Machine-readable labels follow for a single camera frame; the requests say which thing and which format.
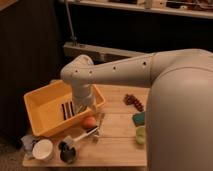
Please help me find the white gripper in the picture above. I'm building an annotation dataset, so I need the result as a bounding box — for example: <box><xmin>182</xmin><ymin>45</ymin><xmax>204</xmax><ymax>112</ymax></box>
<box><xmin>72</xmin><ymin>84</ymin><xmax>97</xmax><ymax>114</ymax></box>

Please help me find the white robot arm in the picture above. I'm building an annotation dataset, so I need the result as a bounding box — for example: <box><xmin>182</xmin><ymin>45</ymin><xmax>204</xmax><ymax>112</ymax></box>
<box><xmin>61</xmin><ymin>49</ymin><xmax>213</xmax><ymax>171</ymax></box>

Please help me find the dark metal cup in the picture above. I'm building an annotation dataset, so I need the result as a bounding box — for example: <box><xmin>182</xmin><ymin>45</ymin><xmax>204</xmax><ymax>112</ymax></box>
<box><xmin>60</xmin><ymin>148</ymin><xmax>77</xmax><ymax>164</ymax></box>

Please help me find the white paper cup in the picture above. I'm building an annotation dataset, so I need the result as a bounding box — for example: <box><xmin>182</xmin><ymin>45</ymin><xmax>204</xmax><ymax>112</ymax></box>
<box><xmin>32</xmin><ymin>139</ymin><xmax>54</xmax><ymax>161</ymax></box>

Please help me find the light green cup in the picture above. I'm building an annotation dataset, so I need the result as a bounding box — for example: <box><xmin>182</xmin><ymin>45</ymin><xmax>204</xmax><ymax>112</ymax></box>
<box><xmin>136</xmin><ymin>126</ymin><xmax>146</xmax><ymax>145</ymax></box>

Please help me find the black striped item in bin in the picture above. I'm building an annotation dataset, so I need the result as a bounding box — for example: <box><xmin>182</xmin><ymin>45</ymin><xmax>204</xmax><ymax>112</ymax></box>
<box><xmin>62</xmin><ymin>102</ymin><xmax>75</xmax><ymax>120</ymax></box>

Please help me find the yellow plastic bin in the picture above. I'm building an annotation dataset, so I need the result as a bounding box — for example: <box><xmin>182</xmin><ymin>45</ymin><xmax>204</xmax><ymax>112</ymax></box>
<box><xmin>23</xmin><ymin>79</ymin><xmax>107</xmax><ymax>138</ymax></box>

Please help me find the brown grape bunch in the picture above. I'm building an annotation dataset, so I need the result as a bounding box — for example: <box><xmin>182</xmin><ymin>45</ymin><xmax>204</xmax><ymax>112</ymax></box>
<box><xmin>124</xmin><ymin>94</ymin><xmax>144</xmax><ymax>112</ymax></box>

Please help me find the green sponge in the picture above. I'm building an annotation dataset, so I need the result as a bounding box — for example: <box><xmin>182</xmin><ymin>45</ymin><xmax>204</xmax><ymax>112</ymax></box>
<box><xmin>132</xmin><ymin>113</ymin><xmax>145</xmax><ymax>126</ymax></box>

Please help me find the grey vertical pole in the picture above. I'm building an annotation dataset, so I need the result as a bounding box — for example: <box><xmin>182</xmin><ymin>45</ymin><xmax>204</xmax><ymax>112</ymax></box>
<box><xmin>65</xmin><ymin>0</ymin><xmax>77</xmax><ymax>46</ymax></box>

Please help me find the upper white shelf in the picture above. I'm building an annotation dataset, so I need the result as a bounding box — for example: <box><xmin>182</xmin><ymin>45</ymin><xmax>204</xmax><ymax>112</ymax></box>
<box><xmin>59</xmin><ymin>0</ymin><xmax>213</xmax><ymax>19</ymax></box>

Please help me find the grey metal shelf rail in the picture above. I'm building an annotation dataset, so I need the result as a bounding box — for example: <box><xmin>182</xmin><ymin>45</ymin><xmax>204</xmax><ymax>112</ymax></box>
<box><xmin>63</xmin><ymin>42</ymin><xmax>142</xmax><ymax>62</ymax></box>

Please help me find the dish brush white handle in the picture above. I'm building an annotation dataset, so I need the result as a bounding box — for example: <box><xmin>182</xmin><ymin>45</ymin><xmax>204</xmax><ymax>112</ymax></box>
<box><xmin>58</xmin><ymin>126</ymin><xmax>98</xmax><ymax>150</ymax></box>

